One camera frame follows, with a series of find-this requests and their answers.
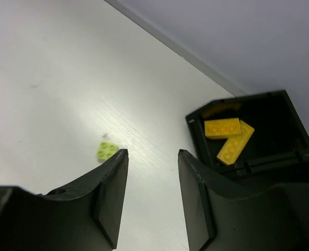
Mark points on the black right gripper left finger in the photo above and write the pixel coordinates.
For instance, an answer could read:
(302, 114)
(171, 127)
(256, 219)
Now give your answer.
(84, 214)

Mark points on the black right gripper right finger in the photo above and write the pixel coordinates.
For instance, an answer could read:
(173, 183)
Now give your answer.
(264, 210)

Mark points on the long yellow lego brick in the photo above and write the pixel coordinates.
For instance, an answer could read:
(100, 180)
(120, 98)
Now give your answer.
(234, 145)

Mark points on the yellow lego brick from stack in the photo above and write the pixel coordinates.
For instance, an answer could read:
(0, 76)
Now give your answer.
(222, 128)

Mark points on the light green lego brick right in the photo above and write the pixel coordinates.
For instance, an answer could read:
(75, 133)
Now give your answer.
(106, 150)

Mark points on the black compartment sorting tray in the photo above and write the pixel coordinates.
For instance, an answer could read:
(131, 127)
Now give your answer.
(278, 150)

